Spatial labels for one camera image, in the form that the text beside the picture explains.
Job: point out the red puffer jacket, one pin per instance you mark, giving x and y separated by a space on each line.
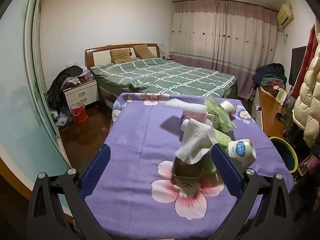
310 45

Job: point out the cream puffer jacket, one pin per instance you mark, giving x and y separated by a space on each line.
310 100

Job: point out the black television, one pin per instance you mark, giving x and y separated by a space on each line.
297 65

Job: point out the pink floral bag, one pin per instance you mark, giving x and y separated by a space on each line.
311 162

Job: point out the white wall socket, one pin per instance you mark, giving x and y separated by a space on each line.
71 64

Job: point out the white paper cup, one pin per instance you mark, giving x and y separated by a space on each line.
228 108

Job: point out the white foam net sleeve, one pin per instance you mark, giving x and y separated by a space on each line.
180 105

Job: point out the brown pillow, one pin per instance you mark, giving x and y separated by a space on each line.
121 56
144 51

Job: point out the red bucket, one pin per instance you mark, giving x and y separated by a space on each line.
79 112

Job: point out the blue and white bag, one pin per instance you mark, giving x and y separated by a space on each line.
62 118

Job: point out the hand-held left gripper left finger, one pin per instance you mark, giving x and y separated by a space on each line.
96 170

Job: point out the yellow-rimmed dark bin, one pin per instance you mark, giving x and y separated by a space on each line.
285 155

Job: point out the wall air conditioner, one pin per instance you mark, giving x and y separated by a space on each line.
285 16

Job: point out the wooden bed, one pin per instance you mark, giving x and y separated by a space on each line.
100 55

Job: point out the green checked duvet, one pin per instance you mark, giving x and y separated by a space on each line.
162 76

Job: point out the pink and cream curtain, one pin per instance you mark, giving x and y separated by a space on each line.
212 42

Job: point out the purple floral tablecloth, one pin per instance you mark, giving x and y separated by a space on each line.
140 135

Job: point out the green glass wardrobe door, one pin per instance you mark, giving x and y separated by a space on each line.
20 80

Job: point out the long wooden cabinet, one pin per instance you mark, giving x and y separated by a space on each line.
271 115

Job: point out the white bedside lamp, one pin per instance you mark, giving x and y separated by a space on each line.
163 51

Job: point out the pale green card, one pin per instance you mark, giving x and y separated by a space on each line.
281 96

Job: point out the white and green box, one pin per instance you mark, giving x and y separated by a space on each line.
210 118

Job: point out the pink cardboard box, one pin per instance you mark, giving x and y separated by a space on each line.
196 116

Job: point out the white plastic bottle blue label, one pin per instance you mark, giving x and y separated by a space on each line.
241 151

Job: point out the white nightstand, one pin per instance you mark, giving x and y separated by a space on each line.
82 93

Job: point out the white paper towel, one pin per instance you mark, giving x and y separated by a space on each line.
197 140

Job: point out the dark clothes heap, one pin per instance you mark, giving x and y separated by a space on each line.
60 85

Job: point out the green plastic bag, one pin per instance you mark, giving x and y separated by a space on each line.
220 120

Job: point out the pile of folded clothes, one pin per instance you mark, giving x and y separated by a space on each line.
270 76

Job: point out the pink patterned box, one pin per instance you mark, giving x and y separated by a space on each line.
88 75

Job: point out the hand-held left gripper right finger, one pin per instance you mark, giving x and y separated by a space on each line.
225 170

